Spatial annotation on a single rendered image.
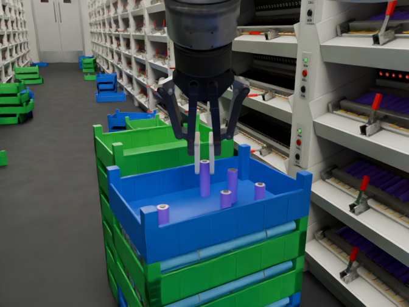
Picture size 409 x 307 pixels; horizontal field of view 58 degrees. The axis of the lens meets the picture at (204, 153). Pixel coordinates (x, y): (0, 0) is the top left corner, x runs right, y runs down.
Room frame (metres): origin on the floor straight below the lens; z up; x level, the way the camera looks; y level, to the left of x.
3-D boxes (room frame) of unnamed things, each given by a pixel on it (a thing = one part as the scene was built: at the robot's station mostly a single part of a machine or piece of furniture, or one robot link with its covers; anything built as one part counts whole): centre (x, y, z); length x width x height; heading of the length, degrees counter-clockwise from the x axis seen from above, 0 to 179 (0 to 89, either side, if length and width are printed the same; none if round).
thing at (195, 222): (0.60, 0.00, 0.44); 0.30 x 0.20 x 0.08; 119
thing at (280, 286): (0.60, 0.00, 0.28); 0.30 x 0.20 x 0.08; 119
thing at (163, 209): (0.48, 0.06, 0.44); 0.02 x 0.02 x 0.06
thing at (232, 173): (0.62, -0.05, 0.44); 0.02 x 0.02 x 0.06
